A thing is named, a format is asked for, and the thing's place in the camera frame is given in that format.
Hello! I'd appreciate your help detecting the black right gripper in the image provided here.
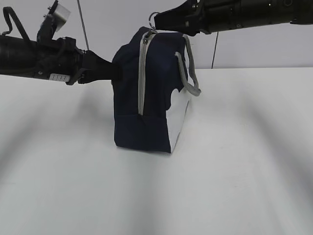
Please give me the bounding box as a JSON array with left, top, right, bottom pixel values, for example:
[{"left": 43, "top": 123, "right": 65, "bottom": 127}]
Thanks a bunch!
[{"left": 154, "top": 0, "right": 213, "bottom": 36}]

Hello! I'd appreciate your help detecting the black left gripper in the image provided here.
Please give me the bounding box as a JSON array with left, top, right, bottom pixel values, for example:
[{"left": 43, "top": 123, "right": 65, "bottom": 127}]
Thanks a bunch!
[{"left": 48, "top": 37, "right": 123, "bottom": 86}]

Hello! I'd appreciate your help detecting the navy and white lunch bag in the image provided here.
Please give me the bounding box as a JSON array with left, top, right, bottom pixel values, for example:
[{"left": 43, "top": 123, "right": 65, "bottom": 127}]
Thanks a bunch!
[{"left": 112, "top": 26, "right": 201, "bottom": 153}]

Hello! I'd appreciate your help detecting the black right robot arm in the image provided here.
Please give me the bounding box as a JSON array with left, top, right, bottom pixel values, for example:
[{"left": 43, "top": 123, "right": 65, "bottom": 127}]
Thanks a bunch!
[{"left": 154, "top": 0, "right": 313, "bottom": 36}]

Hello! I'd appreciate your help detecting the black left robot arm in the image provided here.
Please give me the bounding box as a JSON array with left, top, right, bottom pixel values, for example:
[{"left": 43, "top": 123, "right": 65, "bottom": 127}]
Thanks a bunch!
[{"left": 0, "top": 0, "right": 123, "bottom": 86}]

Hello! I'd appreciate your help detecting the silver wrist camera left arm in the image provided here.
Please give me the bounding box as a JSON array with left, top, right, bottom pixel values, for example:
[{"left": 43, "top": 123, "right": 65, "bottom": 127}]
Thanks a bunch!
[{"left": 37, "top": 0, "right": 70, "bottom": 42}]

